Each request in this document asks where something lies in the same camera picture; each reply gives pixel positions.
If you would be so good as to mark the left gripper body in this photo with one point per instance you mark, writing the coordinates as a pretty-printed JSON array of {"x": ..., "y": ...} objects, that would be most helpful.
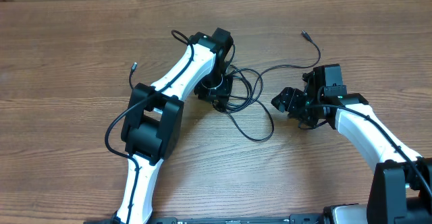
[{"x": 216, "y": 86}]

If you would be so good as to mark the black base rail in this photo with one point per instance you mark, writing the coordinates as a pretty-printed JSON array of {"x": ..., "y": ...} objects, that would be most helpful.
[{"x": 233, "y": 220}]

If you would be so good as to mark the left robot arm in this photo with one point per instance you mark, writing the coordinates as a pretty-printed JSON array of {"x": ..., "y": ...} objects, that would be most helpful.
[{"x": 152, "y": 121}]

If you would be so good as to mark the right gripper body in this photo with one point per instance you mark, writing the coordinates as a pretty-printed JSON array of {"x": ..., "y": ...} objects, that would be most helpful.
[{"x": 309, "y": 115}]

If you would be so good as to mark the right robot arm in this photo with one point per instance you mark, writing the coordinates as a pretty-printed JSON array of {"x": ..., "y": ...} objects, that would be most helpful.
[{"x": 401, "y": 186}]

